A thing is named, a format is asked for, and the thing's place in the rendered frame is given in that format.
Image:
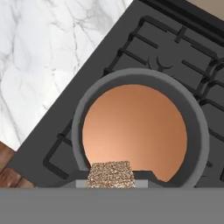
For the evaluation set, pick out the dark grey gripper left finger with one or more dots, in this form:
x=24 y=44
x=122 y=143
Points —
x=78 y=178

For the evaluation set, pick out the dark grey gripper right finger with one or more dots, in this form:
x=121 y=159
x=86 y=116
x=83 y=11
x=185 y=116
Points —
x=145 y=178

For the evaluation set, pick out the brown speckled sugar cube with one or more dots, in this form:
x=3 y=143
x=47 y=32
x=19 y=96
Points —
x=111 y=175

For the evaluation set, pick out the grey saucepan with hot chocolate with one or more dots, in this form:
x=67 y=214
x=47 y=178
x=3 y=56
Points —
x=137 y=128

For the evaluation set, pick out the black gas hob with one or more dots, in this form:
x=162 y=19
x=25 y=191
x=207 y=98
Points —
x=163 y=43

